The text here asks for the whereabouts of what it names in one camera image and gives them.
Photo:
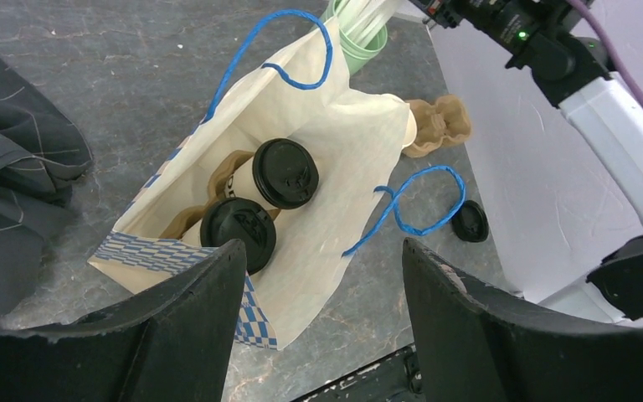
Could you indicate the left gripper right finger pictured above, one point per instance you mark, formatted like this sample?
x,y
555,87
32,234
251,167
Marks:
x,y
476,342

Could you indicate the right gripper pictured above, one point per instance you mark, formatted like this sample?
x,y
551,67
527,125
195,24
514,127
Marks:
x,y
509,23

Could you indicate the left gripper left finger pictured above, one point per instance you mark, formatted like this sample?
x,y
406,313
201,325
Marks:
x,y
171,342

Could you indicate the black plastic cup lid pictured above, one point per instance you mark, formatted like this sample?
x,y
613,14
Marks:
x,y
285,173

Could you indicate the brown paper bag blue handles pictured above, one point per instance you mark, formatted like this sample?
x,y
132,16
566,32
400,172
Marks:
x,y
302,93

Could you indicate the stack of paper cups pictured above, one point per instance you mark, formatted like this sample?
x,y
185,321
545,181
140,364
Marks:
x,y
411,131

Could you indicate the white paper coffee cup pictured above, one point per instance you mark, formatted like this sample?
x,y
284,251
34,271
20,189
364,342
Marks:
x,y
241,184

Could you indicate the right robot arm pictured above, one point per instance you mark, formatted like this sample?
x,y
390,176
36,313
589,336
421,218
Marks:
x,y
557,150

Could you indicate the brown cardboard cup carrier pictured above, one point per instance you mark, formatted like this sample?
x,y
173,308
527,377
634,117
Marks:
x,y
444,123

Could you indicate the remaining black lid stack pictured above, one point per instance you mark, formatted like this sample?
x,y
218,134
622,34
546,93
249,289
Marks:
x,y
470,223

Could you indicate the white wrapped straws bundle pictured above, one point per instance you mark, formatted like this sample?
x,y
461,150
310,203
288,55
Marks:
x,y
363,15

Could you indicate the green straw holder cup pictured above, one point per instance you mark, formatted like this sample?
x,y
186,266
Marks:
x,y
357,48

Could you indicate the dark grey cloth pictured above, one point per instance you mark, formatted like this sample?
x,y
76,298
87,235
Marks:
x,y
42,154

